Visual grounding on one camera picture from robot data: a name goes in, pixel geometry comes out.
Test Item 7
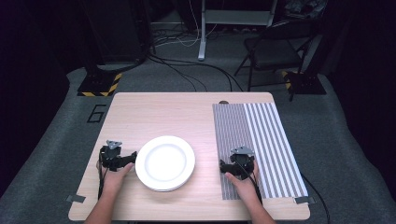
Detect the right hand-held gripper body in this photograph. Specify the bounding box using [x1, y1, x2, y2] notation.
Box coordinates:
[230, 146, 256, 181]

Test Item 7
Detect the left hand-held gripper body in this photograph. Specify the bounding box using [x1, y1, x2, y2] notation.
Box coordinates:
[99, 139, 126, 173]

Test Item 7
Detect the white plate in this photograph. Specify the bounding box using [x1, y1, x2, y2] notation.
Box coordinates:
[134, 134, 197, 192]

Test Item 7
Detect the person's left hand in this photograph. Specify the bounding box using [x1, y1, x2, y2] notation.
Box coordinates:
[96, 162, 135, 195]

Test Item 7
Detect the person's right hand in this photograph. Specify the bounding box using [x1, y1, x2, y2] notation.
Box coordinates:
[224, 161, 262, 202]

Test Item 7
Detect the grey white striped mat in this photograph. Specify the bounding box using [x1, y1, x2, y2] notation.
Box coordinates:
[212, 102, 309, 201]

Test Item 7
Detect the grey tape piece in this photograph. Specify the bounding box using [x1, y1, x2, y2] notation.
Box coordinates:
[65, 193, 87, 204]
[293, 195, 316, 205]

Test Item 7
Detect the black yellow striped base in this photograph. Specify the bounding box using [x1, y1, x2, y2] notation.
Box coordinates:
[77, 72, 123, 98]
[281, 70, 328, 96]

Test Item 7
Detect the black folding chair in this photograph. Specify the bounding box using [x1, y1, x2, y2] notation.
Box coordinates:
[233, 19, 316, 93]

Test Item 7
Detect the black cabinet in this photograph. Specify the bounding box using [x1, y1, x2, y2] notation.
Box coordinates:
[78, 0, 154, 67]

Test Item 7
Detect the white metal stand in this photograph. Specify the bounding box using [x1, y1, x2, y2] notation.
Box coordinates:
[197, 0, 278, 62]

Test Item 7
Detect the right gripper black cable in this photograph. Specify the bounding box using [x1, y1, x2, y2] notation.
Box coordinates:
[237, 160, 264, 204]

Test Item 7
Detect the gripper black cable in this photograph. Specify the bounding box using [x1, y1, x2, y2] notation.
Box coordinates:
[97, 148, 106, 201]
[237, 160, 264, 204]

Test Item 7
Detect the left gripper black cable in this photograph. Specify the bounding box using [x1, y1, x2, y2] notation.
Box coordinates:
[97, 148, 106, 201]

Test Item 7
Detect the black cable beside table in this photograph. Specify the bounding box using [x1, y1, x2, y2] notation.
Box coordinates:
[300, 172, 332, 224]

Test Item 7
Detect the black floor cable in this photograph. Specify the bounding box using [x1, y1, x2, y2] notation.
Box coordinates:
[148, 53, 245, 93]

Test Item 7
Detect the white floor cable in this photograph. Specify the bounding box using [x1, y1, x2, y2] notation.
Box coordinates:
[154, 0, 219, 49]

